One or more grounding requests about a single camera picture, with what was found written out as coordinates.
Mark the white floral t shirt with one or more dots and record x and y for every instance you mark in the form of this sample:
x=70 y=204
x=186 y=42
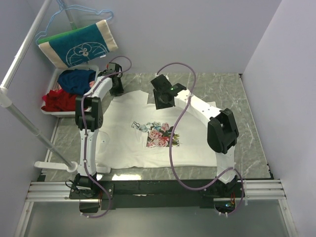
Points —
x=135 y=134

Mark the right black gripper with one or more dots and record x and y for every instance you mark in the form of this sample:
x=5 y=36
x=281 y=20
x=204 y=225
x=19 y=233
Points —
x=159 y=105

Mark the white plastic laundry basket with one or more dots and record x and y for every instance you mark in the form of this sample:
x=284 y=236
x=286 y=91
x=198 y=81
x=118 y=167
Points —
x=54 y=85

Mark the white clothes rack frame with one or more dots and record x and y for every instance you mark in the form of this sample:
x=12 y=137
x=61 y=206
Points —
x=19 y=148

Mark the aluminium rail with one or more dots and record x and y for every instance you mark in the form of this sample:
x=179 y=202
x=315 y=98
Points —
x=58 y=192

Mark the navy blue t shirt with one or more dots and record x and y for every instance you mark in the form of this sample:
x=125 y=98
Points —
x=77 y=81

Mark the teal cartoon towel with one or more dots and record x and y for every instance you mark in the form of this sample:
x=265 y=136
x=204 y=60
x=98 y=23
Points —
x=78 y=46

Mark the red t shirt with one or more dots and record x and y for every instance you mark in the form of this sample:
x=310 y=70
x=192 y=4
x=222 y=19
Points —
x=59 y=101

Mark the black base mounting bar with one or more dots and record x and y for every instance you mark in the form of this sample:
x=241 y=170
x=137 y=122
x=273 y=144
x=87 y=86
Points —
x=159 y=193

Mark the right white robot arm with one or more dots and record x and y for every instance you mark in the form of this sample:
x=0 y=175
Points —
x=222 y=131

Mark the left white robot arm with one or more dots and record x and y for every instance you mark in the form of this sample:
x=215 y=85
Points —
x=89 y=116

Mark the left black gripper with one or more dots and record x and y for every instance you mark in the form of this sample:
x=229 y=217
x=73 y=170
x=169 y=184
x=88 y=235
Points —
x=115 y=93

